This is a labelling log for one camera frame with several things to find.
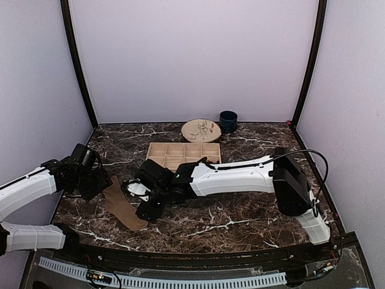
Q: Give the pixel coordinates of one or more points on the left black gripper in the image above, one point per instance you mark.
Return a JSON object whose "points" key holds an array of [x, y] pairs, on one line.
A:
{"points": [[103, 180]]}

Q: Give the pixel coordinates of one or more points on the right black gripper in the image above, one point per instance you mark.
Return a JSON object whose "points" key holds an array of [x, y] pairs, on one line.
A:
{"points": [[146, 212]]}

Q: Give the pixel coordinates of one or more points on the wooden compartment tray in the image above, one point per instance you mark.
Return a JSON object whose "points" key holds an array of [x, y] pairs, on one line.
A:
{"points": [[172, 155]]}

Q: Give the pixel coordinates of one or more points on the plain brown sock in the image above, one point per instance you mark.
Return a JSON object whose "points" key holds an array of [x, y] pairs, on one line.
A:
{"points": [[117, 204]]}

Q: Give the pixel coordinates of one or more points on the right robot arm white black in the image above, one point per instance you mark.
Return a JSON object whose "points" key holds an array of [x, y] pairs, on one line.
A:
{"points": [[278, 173]]}

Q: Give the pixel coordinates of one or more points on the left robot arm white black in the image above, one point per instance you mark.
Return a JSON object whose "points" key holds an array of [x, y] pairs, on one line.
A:
{"points": [[49, 178]]}

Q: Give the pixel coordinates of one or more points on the cream floral ceramic plate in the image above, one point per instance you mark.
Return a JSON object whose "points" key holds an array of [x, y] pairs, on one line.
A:
{"points": [[201, 131]]}

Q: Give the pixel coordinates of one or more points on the dark blue mug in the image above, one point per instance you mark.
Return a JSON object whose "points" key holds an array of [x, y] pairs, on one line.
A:
{"points": [[228, 122]]}

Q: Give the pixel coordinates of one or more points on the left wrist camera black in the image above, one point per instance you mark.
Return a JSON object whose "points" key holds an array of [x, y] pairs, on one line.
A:
{"points": [[85, 156]]}

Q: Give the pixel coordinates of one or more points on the white slotted cable duct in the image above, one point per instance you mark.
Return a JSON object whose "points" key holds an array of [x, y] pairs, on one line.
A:
{"points": [[101, 279]]}

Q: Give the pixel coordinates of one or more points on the left black frame post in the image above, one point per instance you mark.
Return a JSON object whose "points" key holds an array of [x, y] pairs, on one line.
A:
{"points": [[76, 62]]}

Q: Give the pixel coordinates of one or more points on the black frame post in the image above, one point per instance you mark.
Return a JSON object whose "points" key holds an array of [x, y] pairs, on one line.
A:
{"points": [[76, 62], [311, 63]]}

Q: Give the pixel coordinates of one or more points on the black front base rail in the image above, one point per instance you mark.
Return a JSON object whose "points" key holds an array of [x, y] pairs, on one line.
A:
{"points": [[124, 260]]}

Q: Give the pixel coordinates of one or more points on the right black frame post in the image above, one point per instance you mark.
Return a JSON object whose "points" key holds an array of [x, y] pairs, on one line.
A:
{"points": [[311, 63]]}

